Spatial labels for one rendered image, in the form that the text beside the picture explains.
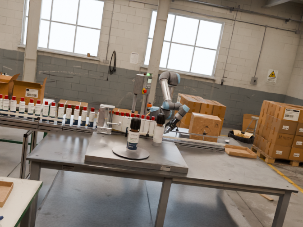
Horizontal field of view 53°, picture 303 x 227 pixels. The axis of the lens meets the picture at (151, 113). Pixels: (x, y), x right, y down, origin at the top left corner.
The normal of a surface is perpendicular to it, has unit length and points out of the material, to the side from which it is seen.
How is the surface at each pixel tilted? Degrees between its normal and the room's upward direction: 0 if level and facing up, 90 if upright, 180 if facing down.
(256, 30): 90
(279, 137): 87
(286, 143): 92
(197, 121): 90
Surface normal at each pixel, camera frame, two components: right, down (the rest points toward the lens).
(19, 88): 0.18, 0.23
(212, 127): -0.03, 0.18
